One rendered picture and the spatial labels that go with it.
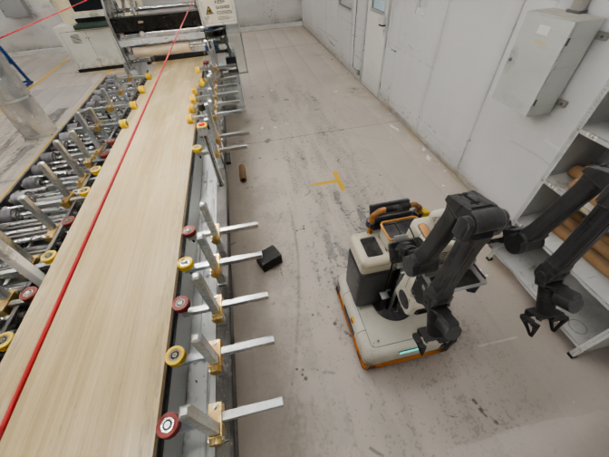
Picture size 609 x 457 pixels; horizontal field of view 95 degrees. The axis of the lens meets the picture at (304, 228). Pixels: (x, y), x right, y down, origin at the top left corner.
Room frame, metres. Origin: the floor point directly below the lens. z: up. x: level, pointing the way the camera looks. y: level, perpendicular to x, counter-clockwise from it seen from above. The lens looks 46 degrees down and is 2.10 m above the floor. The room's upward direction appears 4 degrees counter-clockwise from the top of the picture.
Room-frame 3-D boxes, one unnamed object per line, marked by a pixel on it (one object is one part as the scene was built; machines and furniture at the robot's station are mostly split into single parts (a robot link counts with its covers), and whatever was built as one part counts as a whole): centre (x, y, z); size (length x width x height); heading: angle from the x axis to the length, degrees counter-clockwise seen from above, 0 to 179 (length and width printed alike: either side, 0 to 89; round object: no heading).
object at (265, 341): (0.49, 0.39, 0.83); 0.43 x 0.03 x 0.04; 99
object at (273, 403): (0.24, 0.35, 0.82); 0.43 x 0.03 x 0.04; 99
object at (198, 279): (0.69, 0.47, 0.90); 0.04 x 0.04 x 0.48; 9
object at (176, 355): (0.46, 0.59, 0.85); 0.08 x 0.08 x 0.11
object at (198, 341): (0.44, 0.43, 0.86); 0.04 x 0.04 x 0.48; 9
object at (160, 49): (4.91, 1.69, 1.05); 1.43 x 0.12 x 0.12; 99
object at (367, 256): (1.05, -0.57, 0.59); 0.55 x 0.34 x 0.83; 99
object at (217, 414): (0.22, 0.39, 0.82); 0.14 x 0.06 x 0.05; 9
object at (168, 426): (0.21, 0.55, 0.85); 0.08 x 0.08 x 0.11
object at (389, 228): (1.07, -0.56, 0.87); 0.23 x 0.15 x 0.11; 99
